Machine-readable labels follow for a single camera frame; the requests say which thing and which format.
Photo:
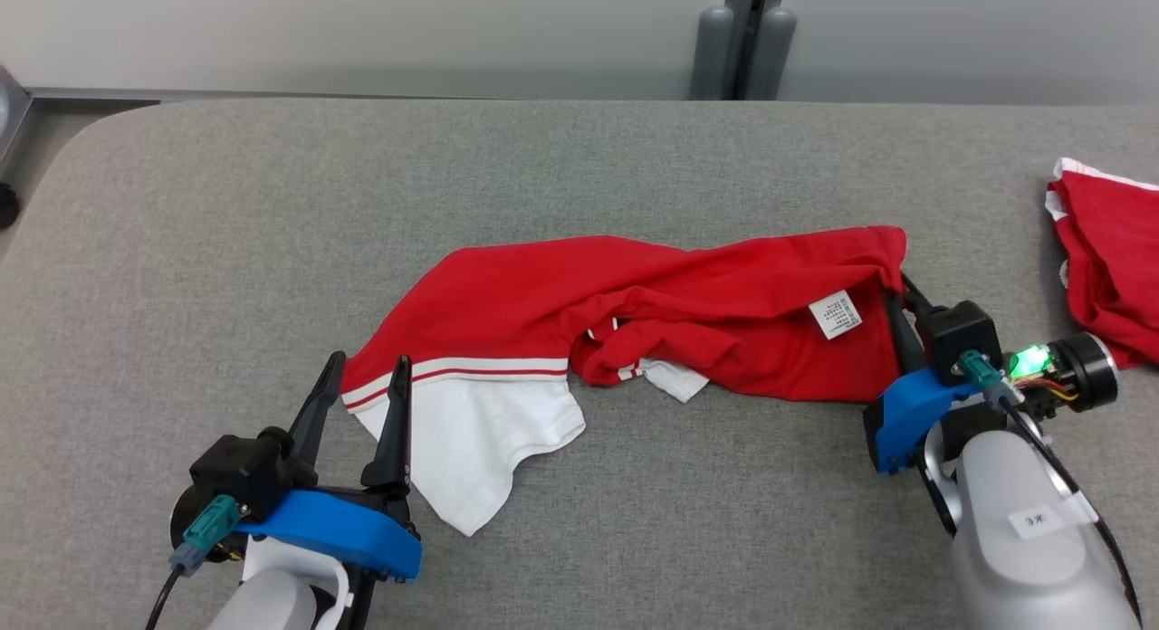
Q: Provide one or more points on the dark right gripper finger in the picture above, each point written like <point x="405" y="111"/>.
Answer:
<point x="916" y="297"/>
<point x="905" y="340"/>

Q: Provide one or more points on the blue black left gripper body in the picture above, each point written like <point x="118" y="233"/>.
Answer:
<point x="335" y="526"/>

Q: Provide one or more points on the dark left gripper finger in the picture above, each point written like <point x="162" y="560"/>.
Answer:
<point x="394" y="431"/>
<point x="312" y="422"/>

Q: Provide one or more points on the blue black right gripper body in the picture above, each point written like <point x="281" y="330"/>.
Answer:
<point x="905" y="417"/>

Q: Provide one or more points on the red white jersey number 23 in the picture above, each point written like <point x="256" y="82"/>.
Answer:
<point x="543" y="313"/>

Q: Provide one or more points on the red shorts with white trim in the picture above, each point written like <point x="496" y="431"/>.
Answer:
<point x="1109" y="259"/>

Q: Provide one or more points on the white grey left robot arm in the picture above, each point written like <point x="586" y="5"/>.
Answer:
<point x="272" y="598"/>

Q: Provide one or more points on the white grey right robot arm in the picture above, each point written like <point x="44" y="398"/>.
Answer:
<point x="1023" y="567"/>

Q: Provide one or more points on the black caster wheel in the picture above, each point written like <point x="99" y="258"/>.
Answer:
<point x="7" y="206"/>

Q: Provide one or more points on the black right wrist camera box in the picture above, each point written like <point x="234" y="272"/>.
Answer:
<point x="960" y="336"/>

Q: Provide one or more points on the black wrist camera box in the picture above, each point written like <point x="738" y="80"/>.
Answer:
<point x="960" y="336"/>
<point x="235" y="467"/>

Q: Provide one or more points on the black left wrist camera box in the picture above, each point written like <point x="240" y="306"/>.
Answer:
<point x="235" y="467"/>

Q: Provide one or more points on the grey rounded post cylinder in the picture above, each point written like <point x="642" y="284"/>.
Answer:
<point x="713" y="55"/>
<point x="774" y="55"/>

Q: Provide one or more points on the grey metal frame leg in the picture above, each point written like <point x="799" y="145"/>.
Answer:
<point x="11" y="114"/>

